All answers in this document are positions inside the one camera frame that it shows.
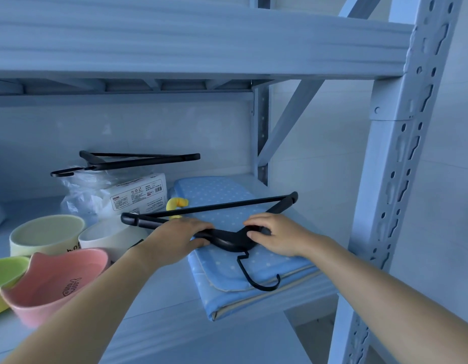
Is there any person's right hand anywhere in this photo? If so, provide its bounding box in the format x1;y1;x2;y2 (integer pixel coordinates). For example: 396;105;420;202
243;213;318;259

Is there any person's left hand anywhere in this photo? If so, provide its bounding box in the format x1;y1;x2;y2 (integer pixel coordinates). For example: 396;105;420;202
143;218;216;269

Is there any black clothes hanger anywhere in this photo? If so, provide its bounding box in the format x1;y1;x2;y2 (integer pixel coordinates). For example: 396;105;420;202
120;191;299;292
50;150;201;178

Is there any person's left forearm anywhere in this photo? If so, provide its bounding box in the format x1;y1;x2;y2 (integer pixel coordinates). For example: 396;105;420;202
1;239;171;364

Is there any person's right forearm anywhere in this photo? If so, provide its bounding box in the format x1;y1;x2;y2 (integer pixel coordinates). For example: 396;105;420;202
301;234;468;364

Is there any yellow plastic hook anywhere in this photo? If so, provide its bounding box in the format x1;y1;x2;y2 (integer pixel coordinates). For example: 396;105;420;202
166;198;190;220

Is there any blue dotted folded cloth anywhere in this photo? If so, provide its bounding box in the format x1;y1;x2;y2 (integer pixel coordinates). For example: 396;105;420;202
173;177;322;322

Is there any white tissue pack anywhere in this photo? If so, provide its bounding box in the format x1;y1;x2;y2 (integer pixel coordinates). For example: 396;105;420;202
61;172;168;225

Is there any white round bowl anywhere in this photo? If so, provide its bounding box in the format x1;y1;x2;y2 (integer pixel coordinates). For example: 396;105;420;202
78;217;150;264

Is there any pink cat-shaped bowl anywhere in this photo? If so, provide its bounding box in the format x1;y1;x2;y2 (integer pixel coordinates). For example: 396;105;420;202
0;248;110;330

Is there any pale green round bowl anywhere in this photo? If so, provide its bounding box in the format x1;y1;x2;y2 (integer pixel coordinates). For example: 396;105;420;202
9;215;86;258

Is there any bright green bowl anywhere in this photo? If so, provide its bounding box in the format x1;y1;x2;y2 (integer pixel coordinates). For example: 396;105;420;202
0;256;31;318

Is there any white metal shelf rack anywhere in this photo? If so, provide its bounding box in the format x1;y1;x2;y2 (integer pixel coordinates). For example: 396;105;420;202
0;0;468;364

